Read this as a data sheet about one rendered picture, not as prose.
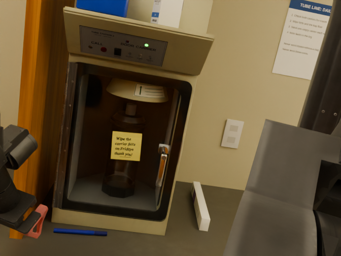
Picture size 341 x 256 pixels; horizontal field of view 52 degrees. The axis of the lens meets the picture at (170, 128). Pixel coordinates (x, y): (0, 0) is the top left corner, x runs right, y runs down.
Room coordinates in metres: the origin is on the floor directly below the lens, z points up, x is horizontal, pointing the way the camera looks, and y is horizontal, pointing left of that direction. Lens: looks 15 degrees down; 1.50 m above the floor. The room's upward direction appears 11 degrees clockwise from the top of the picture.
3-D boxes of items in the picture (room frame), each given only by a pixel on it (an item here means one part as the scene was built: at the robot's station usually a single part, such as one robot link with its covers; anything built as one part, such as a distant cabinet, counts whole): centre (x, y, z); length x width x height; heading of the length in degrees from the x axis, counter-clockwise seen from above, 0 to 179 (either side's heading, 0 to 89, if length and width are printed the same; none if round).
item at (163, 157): (0.84, 0.00, 1.17); 0.05 x 0.03 x 0.10; 7
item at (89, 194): (0.86, 0.12, 1.19); 0.30 x 0.01 x 0.40; 97
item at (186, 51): (0.81, 0.11, 1.46); 0.32 x 0.12 x 0.10; 97
